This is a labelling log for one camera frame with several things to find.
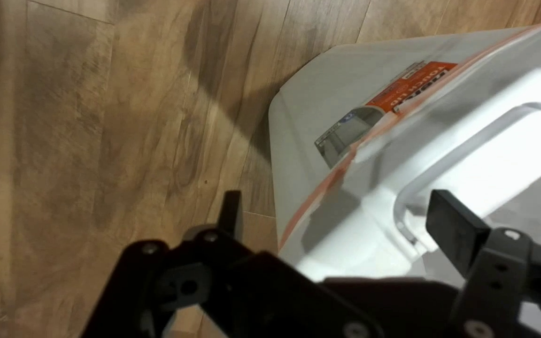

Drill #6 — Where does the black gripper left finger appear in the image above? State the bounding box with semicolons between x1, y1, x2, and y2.
80;187;257;338

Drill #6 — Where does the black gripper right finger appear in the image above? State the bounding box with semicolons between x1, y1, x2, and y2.
424;187;541;338

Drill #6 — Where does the white lidded trash bin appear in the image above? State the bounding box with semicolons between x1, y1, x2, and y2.
266;20;541;338

